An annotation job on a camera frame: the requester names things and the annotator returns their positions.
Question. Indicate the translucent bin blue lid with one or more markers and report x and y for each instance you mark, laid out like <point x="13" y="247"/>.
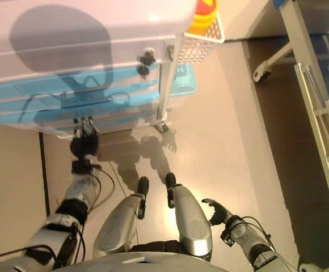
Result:
<point x="184" y="82"/>

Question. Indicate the white blue cart drawer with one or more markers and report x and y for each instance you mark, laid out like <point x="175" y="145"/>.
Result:
<point x="56" y="120"/>

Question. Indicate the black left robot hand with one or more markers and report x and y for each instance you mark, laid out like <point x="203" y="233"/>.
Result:
<point x="85" y="141"/>

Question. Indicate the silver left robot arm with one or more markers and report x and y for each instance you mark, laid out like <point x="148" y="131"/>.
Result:
<point x="76" y="190"/>

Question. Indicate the silver cart side latch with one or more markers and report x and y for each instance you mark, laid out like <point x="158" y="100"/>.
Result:
<point x="170" y="51"/>

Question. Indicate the yellow sharps container red lid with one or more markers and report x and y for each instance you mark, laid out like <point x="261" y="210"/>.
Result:
<point x="205" y="20"/>

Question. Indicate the black cart keys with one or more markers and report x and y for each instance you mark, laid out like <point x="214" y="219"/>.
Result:
<point x="147" y="62"/>

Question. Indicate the white medical cart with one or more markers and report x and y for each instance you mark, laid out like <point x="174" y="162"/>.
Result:
<point x="68" y="34"/>

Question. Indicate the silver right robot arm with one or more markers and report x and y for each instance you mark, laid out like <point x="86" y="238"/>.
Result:
<point x="244" y="232"/>

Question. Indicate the grey robot torso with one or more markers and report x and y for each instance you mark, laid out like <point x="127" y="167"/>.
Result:
<point x="164" y="265"/>

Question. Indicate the white hospital bed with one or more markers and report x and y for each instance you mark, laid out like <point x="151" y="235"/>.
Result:
<point x="317" y="85"/>

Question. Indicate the cart caster wheel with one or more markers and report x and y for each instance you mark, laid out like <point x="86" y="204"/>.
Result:
<point x="163" y="128"/>

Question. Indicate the bed caster wheel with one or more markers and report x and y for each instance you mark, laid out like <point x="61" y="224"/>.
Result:
<point x="262" y="74"/>

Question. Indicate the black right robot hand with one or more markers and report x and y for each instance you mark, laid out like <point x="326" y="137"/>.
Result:
<point x="219" y="214"/>

